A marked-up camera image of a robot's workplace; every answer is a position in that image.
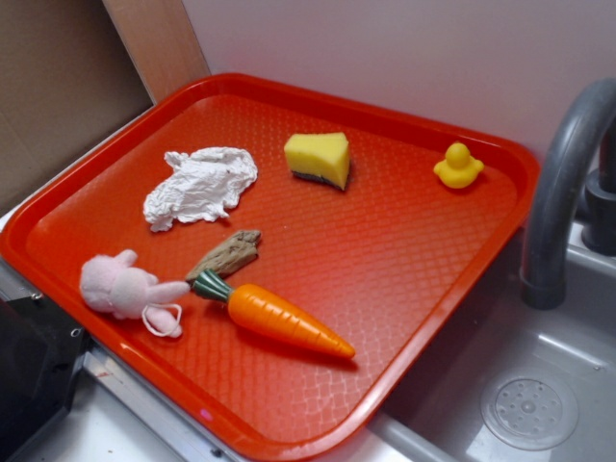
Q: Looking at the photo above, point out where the grey toy faucet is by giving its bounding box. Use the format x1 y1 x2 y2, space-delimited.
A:
520 78 615 310

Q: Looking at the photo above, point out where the brown cardboard panel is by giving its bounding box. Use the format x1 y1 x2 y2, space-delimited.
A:
1 1 152 213

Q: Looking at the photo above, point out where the grey toy sink basin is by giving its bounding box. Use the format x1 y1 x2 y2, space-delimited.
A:
370 238 615 461

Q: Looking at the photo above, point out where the orange plastic toy carrot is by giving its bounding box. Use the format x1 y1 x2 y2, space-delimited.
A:
192 269 355 359

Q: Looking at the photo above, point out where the pink plush bunny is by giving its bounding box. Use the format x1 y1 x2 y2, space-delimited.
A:
79 249 190 339

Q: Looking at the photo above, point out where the yellow sponge with dark base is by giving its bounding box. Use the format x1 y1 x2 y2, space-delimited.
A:
284 132 350 191

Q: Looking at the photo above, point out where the red plastic tray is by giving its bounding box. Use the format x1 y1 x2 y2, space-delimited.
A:
1 74 539 461

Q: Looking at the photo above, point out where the crumpled white paper towel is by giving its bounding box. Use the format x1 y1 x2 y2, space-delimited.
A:
143 146 258 232

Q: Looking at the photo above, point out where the yellow rubber duck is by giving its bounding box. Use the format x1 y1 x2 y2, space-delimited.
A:
433 141 484 190

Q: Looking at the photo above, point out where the brown driftwood piece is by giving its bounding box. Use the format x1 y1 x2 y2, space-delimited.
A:
185 230 262 284

